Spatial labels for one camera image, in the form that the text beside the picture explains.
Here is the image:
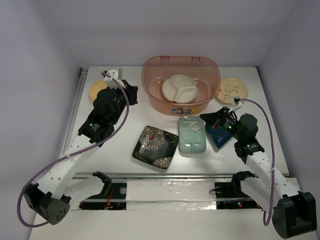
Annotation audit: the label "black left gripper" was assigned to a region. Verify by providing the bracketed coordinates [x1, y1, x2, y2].
[109, 79, 138, 125]

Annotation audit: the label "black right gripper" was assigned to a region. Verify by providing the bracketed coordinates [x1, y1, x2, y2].
[199, 106, 243, 141]

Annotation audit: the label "white divided round plate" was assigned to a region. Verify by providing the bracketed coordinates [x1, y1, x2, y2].
[161, 74, 199, 104]

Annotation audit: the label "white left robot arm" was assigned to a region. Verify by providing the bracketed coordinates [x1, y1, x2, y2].
[16, 79, 138, 228]

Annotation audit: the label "pink translucent plastic bin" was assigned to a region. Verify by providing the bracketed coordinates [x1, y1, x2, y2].
[141, 56, 221, 116]

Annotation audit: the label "dark blue leaf plate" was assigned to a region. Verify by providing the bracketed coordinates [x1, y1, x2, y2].
[205, 123, 232, 149]

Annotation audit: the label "light green rectangular plate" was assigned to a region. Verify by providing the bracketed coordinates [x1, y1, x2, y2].
[178, 116, 207, 155]

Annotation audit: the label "yellow round plastic plate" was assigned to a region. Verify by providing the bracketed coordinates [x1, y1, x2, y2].
[89, 79, 107, 103]

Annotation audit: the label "cream bird pattern plate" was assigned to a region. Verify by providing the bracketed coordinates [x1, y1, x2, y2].
[216, 77, 248, 105]

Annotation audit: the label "black floral square plate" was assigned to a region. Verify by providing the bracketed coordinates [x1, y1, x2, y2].
[132, 125, 179, 170]

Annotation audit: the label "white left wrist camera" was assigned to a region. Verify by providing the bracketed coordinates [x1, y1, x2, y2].
[101, 67, 119, 89]

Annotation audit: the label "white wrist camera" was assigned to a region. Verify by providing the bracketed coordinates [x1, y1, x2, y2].
[228, 96, 243, 113]
[101, 67, 119, 89]

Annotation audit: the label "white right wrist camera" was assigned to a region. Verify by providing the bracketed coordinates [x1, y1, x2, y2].
[228, 96, 243, 113]

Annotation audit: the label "aluminium rail frame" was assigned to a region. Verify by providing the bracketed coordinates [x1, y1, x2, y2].
[51, 66, 291, 180]

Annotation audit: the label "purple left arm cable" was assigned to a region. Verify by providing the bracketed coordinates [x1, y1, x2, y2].
[16, 71, 130, 228]

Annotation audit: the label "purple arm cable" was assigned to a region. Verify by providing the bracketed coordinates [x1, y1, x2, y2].
[239, 98, 276, 227]
[16, 71, 130, 228]

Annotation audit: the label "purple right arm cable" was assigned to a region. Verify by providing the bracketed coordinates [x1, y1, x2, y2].
[239, 98, 276, 227]

